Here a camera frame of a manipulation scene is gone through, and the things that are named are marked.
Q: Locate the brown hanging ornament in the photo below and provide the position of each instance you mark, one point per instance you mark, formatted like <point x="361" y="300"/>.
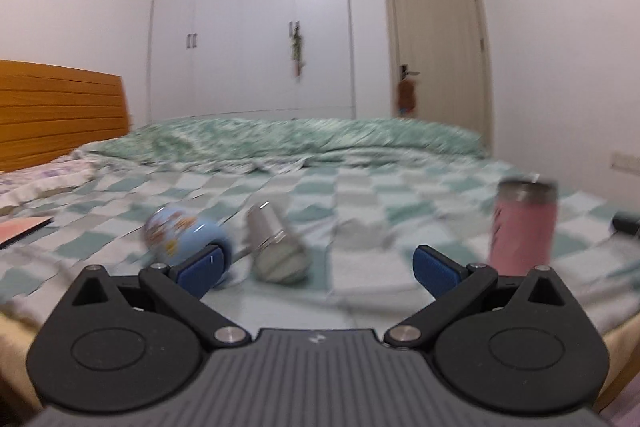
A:
<point x="406" y="96"/>

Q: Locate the small black object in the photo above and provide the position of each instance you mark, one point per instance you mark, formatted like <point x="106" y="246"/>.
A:
<point x="627" y="223"/>

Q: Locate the tan bed base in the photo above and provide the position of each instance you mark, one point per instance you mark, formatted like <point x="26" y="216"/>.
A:
<point x="15" y="357"/>

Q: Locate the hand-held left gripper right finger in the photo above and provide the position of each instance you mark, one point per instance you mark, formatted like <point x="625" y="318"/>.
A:
<point x="434" y="272"/>

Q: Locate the pink flat book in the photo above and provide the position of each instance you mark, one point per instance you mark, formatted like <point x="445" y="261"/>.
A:
<point x="20" y="229"/>

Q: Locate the light blue printed cup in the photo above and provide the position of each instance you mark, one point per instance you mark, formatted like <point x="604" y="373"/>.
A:
<point x="170" y="232"/>

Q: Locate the green checkered bedsheet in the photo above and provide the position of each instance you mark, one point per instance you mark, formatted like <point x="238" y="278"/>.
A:
<point x="370" y="202"/>

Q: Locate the white wardrobe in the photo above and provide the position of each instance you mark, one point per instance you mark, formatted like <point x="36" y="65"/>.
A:
<point x="250" y="32"/>

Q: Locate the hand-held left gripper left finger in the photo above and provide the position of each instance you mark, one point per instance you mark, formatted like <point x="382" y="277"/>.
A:
<point x="202" y="271"/>

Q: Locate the green hanging ornament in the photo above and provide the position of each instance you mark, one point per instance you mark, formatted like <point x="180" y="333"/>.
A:
<point x="297" y="52"/>

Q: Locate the floral pillow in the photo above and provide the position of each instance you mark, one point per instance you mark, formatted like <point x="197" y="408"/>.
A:
<point x="35" y="184"/>

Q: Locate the beige door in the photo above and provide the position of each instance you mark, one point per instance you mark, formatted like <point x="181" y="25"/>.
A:
<point x="440" y="37"/>

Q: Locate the wooden headboard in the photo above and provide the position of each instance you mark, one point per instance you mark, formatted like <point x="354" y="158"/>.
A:
<point x="60" y="117"/>

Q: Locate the silver grey cup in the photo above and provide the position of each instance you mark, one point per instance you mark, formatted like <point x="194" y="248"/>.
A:
<point x="275" y="252"/>

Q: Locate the green patterned quilt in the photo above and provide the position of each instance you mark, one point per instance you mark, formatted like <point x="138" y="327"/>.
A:
<point x="300" y="137"/>

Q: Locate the pink cup with metal rim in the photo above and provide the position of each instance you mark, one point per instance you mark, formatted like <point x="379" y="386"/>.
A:
<point x="522" y="227"/>

